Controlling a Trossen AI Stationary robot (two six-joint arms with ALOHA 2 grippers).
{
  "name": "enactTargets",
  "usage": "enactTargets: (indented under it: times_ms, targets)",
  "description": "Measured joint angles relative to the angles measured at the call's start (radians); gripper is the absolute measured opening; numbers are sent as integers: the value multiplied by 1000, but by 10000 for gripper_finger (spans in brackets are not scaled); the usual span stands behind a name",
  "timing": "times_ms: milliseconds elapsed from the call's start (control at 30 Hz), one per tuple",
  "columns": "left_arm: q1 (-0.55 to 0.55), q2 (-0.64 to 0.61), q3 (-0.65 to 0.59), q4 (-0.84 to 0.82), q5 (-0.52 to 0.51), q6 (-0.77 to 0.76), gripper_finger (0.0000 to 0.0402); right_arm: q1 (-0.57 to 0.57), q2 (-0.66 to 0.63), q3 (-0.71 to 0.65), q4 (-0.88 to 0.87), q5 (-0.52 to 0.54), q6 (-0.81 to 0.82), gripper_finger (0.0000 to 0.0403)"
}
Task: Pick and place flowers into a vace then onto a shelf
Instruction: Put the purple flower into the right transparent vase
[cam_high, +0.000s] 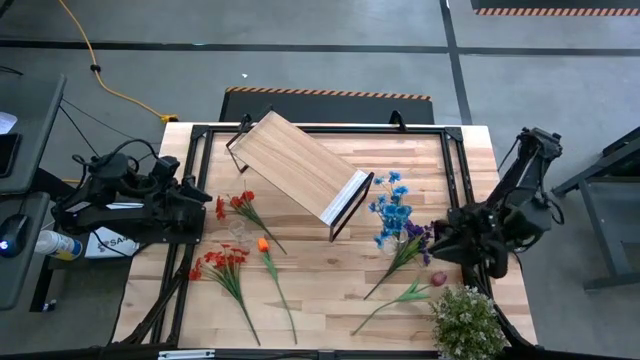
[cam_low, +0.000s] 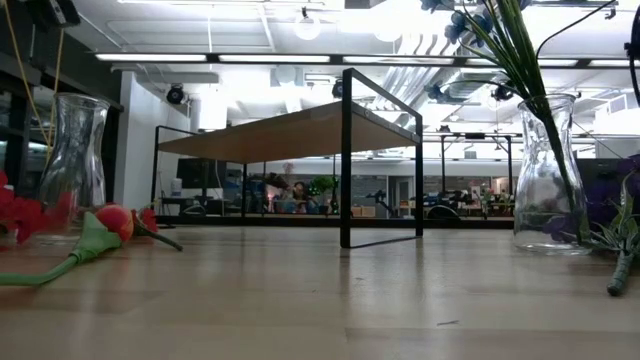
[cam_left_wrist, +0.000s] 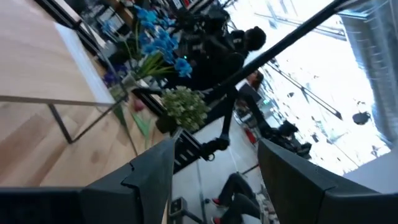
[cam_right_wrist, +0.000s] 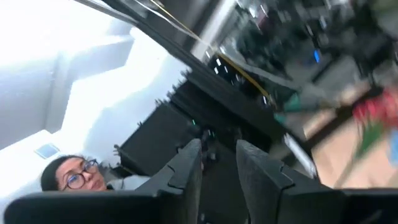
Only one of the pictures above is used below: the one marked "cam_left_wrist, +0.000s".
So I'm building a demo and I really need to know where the white-flowered plant in black pot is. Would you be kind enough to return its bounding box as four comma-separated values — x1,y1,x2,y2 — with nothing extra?
155,86,210,135

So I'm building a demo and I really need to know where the person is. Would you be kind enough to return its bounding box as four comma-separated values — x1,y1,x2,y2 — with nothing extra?
211,172,264,224
186,26,268,161

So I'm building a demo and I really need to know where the black metal rig frame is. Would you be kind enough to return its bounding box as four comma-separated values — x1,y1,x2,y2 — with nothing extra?
132,0,354,175

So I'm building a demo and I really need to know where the purple flower bunch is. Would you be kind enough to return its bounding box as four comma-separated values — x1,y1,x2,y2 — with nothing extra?
102,63,129,88

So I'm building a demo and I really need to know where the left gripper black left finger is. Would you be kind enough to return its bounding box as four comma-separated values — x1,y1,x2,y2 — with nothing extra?
0,138,176,224

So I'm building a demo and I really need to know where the wooden shelf with black frame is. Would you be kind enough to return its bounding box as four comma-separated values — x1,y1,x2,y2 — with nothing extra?
0,0,130,144

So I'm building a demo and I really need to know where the blue flower bunch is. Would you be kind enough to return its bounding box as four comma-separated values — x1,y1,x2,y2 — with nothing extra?
124,4,193,82

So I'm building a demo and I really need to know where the dark pink tulip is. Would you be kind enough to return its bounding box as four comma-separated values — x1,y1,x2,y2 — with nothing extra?
113,98,153,150

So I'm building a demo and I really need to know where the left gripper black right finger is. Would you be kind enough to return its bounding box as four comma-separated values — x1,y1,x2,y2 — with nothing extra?
257,138,398,224

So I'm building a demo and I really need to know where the clear glass vase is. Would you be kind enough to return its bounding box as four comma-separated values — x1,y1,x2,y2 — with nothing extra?
108,74,141,102

